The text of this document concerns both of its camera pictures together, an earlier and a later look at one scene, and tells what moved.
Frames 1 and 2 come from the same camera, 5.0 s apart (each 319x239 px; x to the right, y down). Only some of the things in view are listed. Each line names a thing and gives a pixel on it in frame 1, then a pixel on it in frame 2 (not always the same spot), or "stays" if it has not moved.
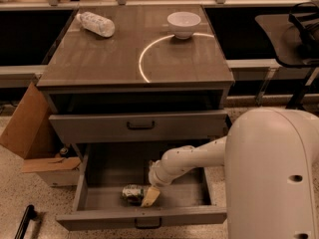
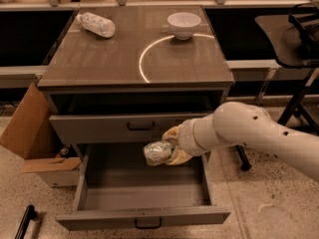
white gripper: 155,177 → 185,136
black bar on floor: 29,214 stays
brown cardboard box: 33,133 stays
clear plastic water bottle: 96,24 stays
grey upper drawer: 138,125 stays
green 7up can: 133,195 → 157,152
